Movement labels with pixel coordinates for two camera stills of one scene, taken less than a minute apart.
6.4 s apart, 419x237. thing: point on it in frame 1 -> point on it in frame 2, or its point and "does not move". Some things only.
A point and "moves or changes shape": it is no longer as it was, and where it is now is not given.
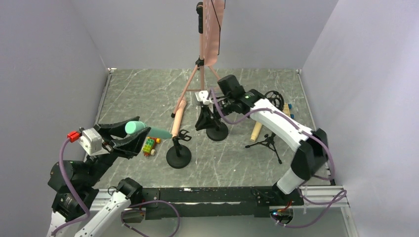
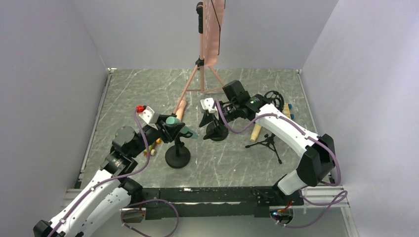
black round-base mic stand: x=218 y=134 does not move
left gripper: x=105 y=141 -> x=168 y=130
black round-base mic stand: x=179 y=156 does not move
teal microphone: x=133 y=126 moves or changes shape
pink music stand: x=210 y=15 does not move
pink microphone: x=175 y=128 does not move
